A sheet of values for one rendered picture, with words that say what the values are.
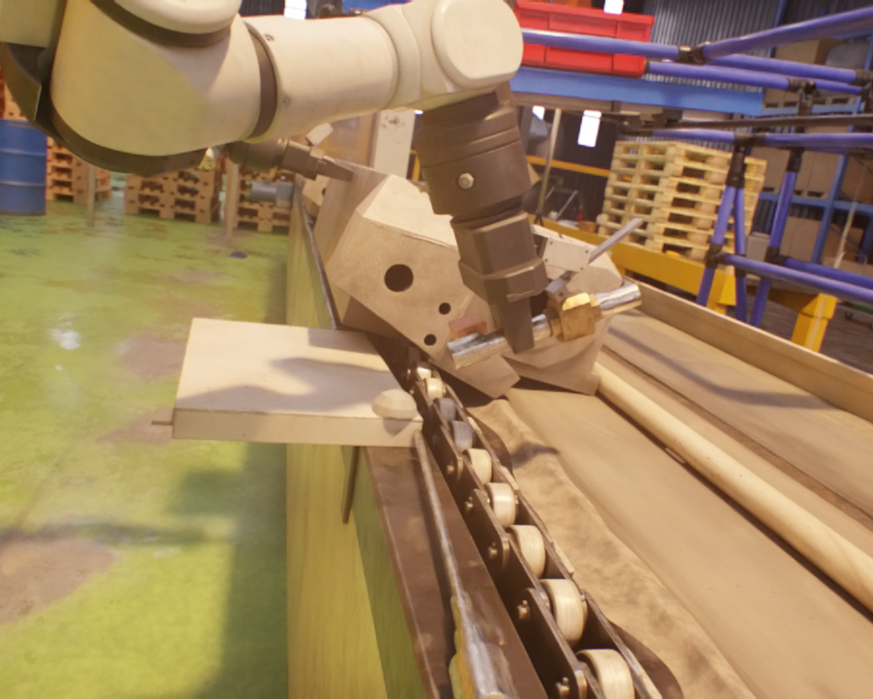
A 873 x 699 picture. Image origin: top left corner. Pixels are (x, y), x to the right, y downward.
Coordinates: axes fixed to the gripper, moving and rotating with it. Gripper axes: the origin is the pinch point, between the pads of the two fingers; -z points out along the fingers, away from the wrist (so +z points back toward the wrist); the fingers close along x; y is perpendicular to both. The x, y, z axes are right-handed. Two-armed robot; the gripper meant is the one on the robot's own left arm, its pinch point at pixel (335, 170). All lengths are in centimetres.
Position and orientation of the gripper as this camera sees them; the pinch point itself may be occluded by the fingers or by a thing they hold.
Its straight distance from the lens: 127.0
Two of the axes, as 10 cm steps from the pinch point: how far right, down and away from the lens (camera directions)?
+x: 2.1, 2.8, -9.4
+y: 3.2, -9.2, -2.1
